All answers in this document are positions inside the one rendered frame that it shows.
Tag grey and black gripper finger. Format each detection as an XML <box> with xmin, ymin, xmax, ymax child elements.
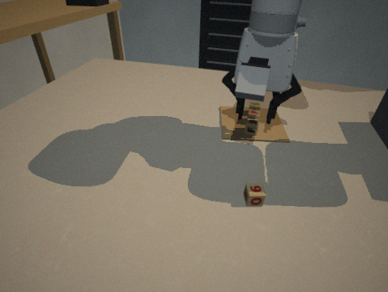
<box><xmin>267</xmin><ymin>74</ymin><xmax>301</xmax><ymax>124</ymax></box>
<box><xmin>222</xmin><ymin>66</ymin><xmax>245</xmax><ymax>120</ymax></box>

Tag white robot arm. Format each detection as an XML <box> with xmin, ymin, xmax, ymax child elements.
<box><xmin>235</xmin><ymin>0</ymin><xmax>307</xmax><ymax>102</ymax></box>

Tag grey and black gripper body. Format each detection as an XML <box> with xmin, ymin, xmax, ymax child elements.
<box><xmin>234</xmin><ymin>27</ymin><xmax>298</xmax><ymax>92</ymax></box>

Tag tan flat mat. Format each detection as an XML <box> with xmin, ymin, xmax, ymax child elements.
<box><xmin>220</xmin><ymin>106</ymin><xmax>290</xmax><ymax>143</ymax></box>

